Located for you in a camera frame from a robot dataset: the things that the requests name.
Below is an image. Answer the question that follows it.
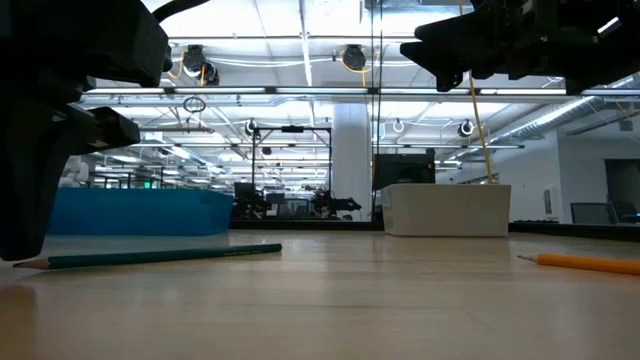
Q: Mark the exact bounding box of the blue plastic tray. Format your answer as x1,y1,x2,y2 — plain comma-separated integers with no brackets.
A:
48,187,235,237

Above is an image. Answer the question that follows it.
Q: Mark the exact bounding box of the yellow hanging cable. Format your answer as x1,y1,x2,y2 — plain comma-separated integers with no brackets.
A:
468,69,495,185

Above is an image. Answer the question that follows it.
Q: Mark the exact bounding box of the white plastic bin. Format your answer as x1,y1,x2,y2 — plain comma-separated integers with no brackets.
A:
379,182,513,238

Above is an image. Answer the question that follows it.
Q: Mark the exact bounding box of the silver ventilation duct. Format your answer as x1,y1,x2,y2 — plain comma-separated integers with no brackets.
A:
492,74,640,147

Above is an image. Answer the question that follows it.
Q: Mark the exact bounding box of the green pencil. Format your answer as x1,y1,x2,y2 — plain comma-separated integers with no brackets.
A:
12,242,284,272

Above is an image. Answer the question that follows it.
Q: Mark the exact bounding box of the black rig frame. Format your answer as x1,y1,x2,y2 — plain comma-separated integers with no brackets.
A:
250,125,334,220

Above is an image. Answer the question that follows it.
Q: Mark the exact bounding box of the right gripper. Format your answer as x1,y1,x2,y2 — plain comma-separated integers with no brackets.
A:
398,0,585,96

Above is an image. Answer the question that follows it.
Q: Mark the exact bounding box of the black screen panel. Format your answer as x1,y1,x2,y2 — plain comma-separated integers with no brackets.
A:
372,152,437,192

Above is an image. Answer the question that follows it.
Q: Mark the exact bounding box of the white pillar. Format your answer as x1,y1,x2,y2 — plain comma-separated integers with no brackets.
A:
331,102,374,222

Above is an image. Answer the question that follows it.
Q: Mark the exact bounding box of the orange pencil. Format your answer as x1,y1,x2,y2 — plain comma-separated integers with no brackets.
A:
516,252,640,277

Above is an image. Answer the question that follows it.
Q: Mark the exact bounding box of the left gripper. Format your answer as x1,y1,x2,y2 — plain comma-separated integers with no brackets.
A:
0,0,172,155

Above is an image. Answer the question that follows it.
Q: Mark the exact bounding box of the white robot figure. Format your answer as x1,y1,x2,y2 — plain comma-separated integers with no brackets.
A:
58,155,90,189

